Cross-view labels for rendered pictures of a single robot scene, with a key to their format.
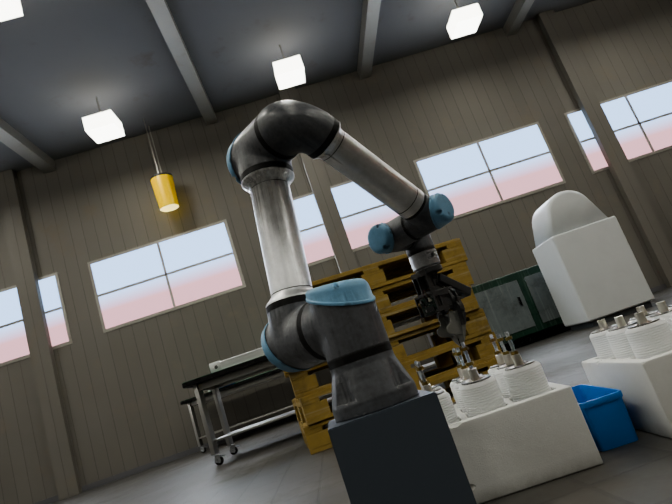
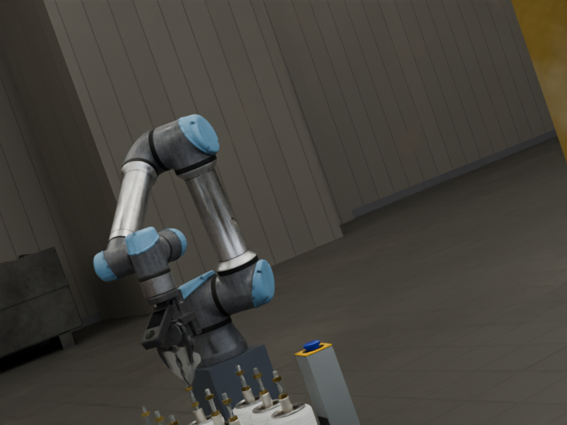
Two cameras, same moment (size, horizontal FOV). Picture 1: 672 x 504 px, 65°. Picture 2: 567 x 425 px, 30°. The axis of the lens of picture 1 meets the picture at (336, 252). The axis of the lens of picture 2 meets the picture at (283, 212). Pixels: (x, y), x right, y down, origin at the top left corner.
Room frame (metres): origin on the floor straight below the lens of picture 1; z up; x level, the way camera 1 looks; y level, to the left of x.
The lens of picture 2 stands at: (3.68, -0.92, 0.74)
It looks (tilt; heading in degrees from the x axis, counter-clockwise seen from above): 3 degrees down; 155
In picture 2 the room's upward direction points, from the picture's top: 20 degrees counter-clockwise
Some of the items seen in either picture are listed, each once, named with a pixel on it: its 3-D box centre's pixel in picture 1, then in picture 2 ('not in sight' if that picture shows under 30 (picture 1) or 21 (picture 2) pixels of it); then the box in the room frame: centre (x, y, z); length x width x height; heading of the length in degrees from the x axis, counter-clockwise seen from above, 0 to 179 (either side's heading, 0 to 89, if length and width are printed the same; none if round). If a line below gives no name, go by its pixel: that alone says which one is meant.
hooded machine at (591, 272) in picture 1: (583, 256); not in sight; (6.13, -2.65, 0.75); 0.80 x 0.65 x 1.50; 93
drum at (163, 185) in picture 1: (165, 192); not in sight; (8.10, 2.33, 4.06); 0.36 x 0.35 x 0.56; 95
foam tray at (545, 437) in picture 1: (491, 438); not in sight; (1.51, -0.23, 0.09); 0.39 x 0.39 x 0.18; 87
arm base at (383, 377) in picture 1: (367, 379); (216, 340); (0.95, 0.02, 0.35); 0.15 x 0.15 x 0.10
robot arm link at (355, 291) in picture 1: (343, 316); (203, 299); (0.96, 0.03, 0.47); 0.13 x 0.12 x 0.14; 46
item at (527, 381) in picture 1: (534, 401); not in sight; (1.39, -0.34, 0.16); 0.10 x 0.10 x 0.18
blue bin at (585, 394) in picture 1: (590, 414); not in sight; (1.54, -0.50, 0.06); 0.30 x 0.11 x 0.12; 177
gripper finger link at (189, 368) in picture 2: (446, 331); (192, 362); (1.39, -0.20, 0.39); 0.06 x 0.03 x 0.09; 127
